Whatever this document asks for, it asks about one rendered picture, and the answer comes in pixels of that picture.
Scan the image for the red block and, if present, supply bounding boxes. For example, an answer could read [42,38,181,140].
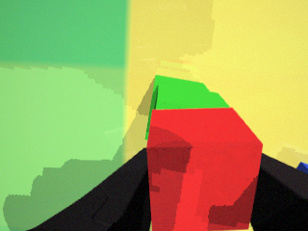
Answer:
[146,107,263,231]

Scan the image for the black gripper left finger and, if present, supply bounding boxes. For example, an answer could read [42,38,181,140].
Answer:
[27,147,151,231]

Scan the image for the green block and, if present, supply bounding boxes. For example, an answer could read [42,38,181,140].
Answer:
[144,76,209,140]
[154,82,231,109]

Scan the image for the blue block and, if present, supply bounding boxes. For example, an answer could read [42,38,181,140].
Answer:
[296,162,308,174]

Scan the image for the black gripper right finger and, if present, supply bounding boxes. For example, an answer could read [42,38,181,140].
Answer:
[250,153,308,231]

